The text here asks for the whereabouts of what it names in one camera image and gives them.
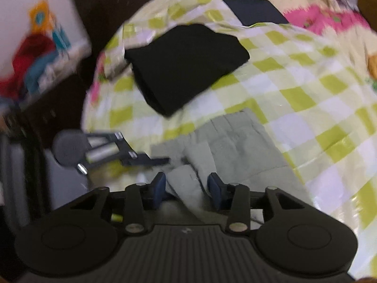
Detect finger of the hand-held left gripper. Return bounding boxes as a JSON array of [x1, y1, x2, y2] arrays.
[[77, 131, 171, 175]]

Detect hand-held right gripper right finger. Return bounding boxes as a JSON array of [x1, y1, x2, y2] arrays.
[[207, 172, 306, 237]]

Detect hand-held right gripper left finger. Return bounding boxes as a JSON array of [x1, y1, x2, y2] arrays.
[[70, 171, 167, 237]]

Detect light grey pants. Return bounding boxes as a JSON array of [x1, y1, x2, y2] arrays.
[[150, 108, 311, 214]]

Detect black folded cloth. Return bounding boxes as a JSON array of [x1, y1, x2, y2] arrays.
[[124, 24, 251, 117]]

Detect white cartoon printed cloth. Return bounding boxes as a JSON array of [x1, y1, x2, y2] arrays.
[[0, 0, 92, 102]]

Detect yellow-green checkered bed sheet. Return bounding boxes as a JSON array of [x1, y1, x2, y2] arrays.
[[80, 0, 377, 280]]

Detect dark brown headboard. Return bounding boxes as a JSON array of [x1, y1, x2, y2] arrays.
[[66, 0, 204, 95]]

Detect dark blue folded cloth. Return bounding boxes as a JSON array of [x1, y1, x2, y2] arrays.
[[222, 0, 290, 27]]

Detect pink cartoon printed blanket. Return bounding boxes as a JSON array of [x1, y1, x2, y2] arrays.
[[281, 0, 377, 90]]

